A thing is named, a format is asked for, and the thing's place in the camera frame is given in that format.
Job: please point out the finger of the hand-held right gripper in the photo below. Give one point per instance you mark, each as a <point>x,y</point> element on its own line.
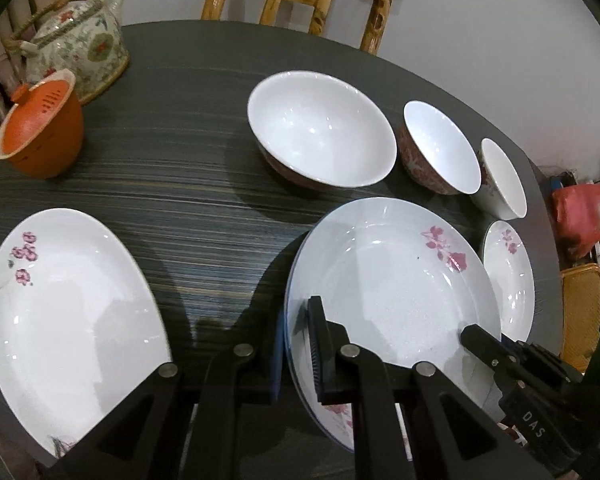
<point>482,345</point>
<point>545,362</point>

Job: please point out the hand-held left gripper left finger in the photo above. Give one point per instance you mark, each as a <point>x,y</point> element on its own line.
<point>276,360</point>

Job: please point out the red plastic bag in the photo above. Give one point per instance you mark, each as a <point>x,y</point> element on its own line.
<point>577,215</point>

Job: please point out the small white bowl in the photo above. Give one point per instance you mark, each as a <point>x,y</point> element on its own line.
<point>505,180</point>

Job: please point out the wicker basket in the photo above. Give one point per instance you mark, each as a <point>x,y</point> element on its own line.
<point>582,310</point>

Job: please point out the medium bowl red floral outside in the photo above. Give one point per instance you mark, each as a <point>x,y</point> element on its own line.
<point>440,145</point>

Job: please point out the orange ceramic cup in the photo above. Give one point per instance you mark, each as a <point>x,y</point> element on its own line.
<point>50,155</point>

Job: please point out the small white plate pink flower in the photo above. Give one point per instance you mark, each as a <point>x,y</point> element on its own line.
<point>512,280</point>

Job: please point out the floral ceramic teapot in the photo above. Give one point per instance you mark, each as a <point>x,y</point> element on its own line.
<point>80,50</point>

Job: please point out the orange cup lid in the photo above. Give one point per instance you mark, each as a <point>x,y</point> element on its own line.
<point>35,110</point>

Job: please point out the large white bowl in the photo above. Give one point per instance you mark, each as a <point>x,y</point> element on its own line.
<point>320,125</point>

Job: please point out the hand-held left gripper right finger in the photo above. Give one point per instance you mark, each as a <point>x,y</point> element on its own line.
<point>325,360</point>

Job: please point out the large white plate pink blossoms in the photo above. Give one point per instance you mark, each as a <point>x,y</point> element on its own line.
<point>75,310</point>

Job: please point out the white plate with red roses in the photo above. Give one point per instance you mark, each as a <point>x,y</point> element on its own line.
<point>395,280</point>

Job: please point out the pale bamboo chair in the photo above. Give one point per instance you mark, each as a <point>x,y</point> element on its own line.
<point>0,60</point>

